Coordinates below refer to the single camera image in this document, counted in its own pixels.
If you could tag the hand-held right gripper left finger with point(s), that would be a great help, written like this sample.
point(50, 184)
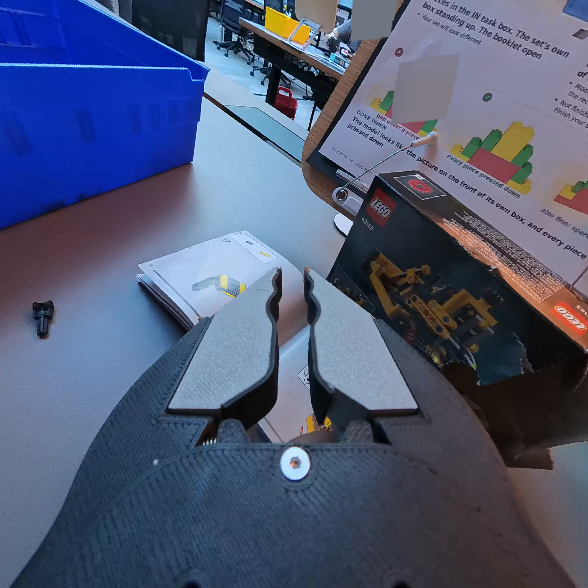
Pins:
point(229, 358)

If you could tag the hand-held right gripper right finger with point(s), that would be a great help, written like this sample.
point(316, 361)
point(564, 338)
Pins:
point(358, 363)

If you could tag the small black lego connector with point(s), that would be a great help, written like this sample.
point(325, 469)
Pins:
point(42, 317)

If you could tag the blue plastic bin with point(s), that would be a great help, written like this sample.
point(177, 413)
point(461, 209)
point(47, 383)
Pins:
point(92, 138)

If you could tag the lego instruction booklet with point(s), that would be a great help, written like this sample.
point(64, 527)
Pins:
point(206, 275)

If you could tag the black lego set box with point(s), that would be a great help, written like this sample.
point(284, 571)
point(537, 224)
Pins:
point(413, 294)

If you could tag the grey desk mat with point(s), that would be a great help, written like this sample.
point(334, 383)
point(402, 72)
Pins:
point(266, 126)

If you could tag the wooden book stand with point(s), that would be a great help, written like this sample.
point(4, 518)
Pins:
point(340, 105)

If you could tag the red plastic basket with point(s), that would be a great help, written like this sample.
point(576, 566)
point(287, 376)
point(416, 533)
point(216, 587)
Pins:
point(285, 103)

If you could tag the small colourful box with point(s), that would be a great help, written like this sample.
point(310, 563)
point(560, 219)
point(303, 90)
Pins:
point(341, 59)

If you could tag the wooden office desk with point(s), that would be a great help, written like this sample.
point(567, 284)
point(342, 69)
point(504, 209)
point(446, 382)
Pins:
point(294, 55)

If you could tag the printed instruction sheet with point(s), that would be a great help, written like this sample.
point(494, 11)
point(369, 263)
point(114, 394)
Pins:
point(505, 69)

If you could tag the yellow plastic bin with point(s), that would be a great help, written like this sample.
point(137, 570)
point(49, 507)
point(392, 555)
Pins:
point(280, 23)

